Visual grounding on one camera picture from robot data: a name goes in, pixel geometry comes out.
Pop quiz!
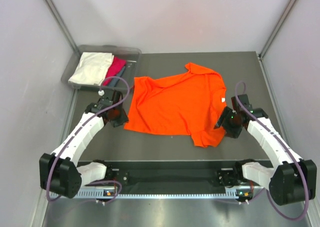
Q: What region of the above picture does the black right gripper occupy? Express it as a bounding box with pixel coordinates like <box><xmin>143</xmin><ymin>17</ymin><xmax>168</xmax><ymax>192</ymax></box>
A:
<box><xmin>214</xmin><ymin>106</ymin><xmax>243</xmax><ymax>139</ymax></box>

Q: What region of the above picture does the orange t shirt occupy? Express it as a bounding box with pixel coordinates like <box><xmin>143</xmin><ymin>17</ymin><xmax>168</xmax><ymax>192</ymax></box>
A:
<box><xmin>124</xmin><ymin>62</ymin><xmax>227</xmax><ymax>148</ymax></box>

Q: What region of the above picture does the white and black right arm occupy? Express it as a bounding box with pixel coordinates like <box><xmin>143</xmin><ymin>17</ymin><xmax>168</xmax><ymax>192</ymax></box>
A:
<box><xmin>215</xmin><ymin>107</ymin><xmax>317</xmax><ymax>206</ymax></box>

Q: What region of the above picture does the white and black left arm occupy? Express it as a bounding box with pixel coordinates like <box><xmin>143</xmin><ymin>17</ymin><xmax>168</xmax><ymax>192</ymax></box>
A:
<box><xmin>39</xmin><ymin>90</ymin><xmax>129</xmax><ymax>199</ymax></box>

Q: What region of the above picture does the blue grey folded t shirt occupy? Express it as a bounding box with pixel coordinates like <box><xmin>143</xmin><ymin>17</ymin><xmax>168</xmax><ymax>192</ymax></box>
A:
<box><xmin>108</xmin><ymin>66</ymin><xmax>127</xmax><ymax>88</ymax></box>

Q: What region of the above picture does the crimson folded t shirt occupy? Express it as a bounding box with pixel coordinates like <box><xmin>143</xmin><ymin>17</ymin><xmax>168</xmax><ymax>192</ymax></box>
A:
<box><xmin>102</xmin><ymin>56</ymin><xmax>127</xmax><ymax>87</ymax></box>

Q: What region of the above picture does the white folded t shirt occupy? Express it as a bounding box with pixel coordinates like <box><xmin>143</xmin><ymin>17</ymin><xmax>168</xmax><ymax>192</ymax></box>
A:
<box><xmin>68</xmin><ymin>52</ymin><xmax>114</xmax><ymax>86</ymax></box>

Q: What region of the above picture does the clear plastic bin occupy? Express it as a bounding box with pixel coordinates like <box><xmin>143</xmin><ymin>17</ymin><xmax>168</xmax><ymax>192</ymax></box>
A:
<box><xmin>61</xmin><ymin>45</ymin><xmax>142</xmax><ymax>92</ymax></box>

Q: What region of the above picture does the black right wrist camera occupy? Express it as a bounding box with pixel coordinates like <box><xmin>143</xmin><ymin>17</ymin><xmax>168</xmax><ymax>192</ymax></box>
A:
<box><xmin>231</xmin><ymin>94</ymin><xmax>252</xmax><ymax>113</ymax></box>

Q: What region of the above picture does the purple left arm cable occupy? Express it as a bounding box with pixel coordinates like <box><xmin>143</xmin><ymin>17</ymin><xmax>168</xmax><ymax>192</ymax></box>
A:
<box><xmin>45</xmin><ymin>76</ymin><xmax>130</xmax><ymax>206</ymax></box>

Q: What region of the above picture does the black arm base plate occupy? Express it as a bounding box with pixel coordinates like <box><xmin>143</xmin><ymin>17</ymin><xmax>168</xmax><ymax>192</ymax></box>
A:
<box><xmin>89</xmin><ymin>160</ymin><xmax>250</xmax><ymax>188</ymax></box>

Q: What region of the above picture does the grey slotted cable duct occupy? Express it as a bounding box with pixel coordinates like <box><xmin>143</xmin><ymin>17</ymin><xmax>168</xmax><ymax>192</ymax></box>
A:
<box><xmin>49</xmin><ymin>188</ymin><xmax>253</xmax><ymax>200</ymax></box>

